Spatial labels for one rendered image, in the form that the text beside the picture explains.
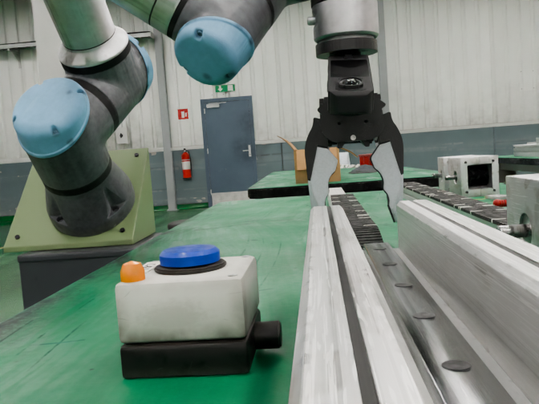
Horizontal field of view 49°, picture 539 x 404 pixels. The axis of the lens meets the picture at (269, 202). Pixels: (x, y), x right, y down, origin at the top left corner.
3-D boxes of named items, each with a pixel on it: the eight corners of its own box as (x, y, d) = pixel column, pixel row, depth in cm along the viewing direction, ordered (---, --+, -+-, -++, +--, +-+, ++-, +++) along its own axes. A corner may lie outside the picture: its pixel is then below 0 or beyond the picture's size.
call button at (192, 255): (169, 272, 42) (167, 244, 42) (225, 268, 41) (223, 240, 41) (154, 284, 38) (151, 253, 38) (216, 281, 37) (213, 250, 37)
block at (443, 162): (430, 191, 163) (428, 158, 163) (472, 189, 162) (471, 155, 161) (435, 195, 153) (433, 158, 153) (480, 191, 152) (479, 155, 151)
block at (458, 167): (439, 195, 150) (438, 158, 149) (484, 192, 150) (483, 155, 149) (451, 198, 140) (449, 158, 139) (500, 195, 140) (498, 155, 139)
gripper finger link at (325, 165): (321, 222, 74) (342, 151, 73) (322, 228, 68) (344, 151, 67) (297, 215, 74) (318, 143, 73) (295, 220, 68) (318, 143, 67)
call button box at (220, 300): (156, 339, 44) (148, 256, 44) (285, 333, 43) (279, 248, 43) (120, 380, 36) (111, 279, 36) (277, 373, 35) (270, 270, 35)
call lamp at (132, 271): (125, 277, 38) (123, 259, 37) (148, 276, 37) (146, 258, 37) (117, 283, 36) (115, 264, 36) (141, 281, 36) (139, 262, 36)
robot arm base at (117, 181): (47, 244, 100) (24, 206, 92) (53, 181, 110) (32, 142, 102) (136, 227, 101) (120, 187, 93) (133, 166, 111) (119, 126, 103)
